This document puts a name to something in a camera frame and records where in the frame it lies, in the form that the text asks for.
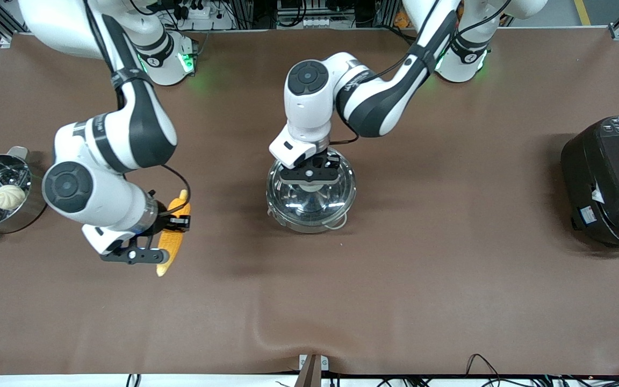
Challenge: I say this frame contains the yellow corn cob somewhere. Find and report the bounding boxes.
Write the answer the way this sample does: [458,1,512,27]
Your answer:
[156,189,192,278]

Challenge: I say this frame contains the stainless steel steamer pot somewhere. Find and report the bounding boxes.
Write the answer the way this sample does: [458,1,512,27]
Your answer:
[0,146,48,242]

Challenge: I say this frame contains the brown table mat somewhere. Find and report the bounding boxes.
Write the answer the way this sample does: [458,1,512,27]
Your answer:
[0,30,619,376]

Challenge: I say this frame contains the black rice cooker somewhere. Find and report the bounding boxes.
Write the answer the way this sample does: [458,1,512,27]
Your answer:
[560,114,619,254]

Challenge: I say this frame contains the grey metal table bracket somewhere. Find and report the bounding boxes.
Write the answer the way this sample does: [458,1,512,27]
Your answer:
[294,353,330,387]

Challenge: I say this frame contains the white steamed bun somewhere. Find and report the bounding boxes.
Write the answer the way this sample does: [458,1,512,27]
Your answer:
[0,184,26,211]

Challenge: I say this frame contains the white socket block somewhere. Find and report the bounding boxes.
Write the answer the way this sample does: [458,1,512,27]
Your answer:
[301,16,339,29]

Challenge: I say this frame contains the white power strip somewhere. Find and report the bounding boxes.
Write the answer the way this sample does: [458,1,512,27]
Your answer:
[183,0,236,31]

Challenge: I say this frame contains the glass pot lid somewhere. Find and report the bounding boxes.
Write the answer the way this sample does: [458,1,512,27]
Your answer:
[266,146,357,220]

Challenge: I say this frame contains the black looped floor cable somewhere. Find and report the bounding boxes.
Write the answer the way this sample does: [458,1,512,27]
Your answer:
[465,353,505,387]

